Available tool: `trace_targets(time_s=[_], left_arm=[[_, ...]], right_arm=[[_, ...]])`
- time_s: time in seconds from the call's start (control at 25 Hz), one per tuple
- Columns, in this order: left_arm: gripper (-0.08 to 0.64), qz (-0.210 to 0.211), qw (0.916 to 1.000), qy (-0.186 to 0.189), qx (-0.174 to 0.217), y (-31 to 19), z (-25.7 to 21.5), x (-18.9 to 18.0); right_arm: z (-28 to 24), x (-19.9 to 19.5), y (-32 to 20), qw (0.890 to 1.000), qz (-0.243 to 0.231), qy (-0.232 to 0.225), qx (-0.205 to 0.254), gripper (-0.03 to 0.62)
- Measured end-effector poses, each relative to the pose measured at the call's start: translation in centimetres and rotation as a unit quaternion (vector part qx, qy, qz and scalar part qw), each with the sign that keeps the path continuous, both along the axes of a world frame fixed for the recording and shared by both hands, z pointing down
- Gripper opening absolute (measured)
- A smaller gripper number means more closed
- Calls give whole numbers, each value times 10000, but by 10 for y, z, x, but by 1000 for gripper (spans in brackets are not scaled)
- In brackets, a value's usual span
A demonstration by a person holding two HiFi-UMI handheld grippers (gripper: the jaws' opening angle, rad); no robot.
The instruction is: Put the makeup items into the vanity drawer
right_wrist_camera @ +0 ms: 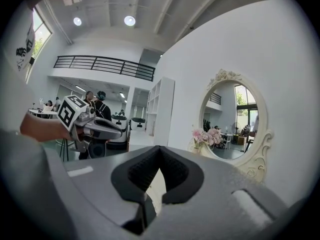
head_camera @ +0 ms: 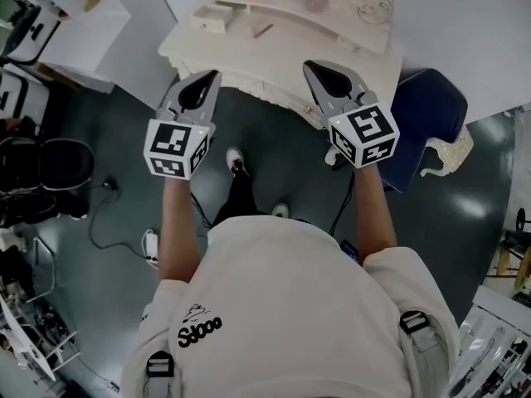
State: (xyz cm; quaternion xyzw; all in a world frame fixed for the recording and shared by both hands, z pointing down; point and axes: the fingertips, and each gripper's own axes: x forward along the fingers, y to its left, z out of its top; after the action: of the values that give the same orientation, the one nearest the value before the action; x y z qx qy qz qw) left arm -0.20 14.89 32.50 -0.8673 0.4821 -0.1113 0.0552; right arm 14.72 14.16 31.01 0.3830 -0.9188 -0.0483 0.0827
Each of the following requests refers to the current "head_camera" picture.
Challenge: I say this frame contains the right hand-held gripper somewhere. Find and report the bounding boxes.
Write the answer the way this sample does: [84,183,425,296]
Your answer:
[302,59,401,169]

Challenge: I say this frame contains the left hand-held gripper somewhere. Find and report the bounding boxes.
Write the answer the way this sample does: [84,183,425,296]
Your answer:
[143,70,222,181]

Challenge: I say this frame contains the white vanity drawer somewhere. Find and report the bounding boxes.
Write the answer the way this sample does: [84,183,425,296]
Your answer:
[188,1,235,35]

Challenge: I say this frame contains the person's left forearm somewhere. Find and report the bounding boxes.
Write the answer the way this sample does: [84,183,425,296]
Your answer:
[158,175,201,282]

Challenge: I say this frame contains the person's right forearm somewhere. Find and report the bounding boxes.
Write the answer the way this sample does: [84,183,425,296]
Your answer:
[351,165,398,265]

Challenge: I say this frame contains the white ornate vanity table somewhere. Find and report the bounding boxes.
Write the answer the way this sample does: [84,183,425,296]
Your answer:
[157,0,416,131]

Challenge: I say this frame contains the blue cushioned stool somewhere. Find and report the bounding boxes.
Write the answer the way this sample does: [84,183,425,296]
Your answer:
[325,67,475,195]

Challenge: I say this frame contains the person's black trousers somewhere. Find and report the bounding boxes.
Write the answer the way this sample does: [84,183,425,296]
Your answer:
[211,171,267,228]

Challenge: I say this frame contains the white cabinet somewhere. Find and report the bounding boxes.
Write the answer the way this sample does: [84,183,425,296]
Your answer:
[37,0,133,95]

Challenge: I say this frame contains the white power strip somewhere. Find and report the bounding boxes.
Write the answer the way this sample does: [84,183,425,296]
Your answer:
[141,228,161,265]

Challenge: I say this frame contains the black round chair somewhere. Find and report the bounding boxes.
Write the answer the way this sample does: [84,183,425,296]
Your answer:
[0,136,95,220]

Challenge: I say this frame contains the black waist device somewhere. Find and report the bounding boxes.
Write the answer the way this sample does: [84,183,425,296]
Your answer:
[339,239,361,265]

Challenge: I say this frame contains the person's white shirt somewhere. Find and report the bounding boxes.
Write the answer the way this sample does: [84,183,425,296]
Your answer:
[119,215,460,398]

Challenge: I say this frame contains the wooden easel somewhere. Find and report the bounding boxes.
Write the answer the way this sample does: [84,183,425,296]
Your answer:
[492,206,531,282]

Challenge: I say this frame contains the white side table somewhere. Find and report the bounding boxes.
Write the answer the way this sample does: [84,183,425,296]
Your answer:
[0,294,58,384]

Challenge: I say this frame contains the printed poster sheets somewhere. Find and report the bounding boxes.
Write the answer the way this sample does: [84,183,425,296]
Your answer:
[446,286,531,398]

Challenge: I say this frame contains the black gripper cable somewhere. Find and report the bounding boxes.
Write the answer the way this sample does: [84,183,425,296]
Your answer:
[189,192,213,229]
[329,171,357,236]

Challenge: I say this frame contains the black floor cable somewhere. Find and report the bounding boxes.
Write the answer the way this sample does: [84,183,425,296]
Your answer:
[87,176,150,260]

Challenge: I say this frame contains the metal frame chair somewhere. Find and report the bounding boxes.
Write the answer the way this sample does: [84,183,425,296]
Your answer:
[23,235,58,305]

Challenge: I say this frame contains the black strap buckle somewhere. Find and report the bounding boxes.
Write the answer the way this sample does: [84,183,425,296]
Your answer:
[145,349,176,379]
[398,309,431,336]

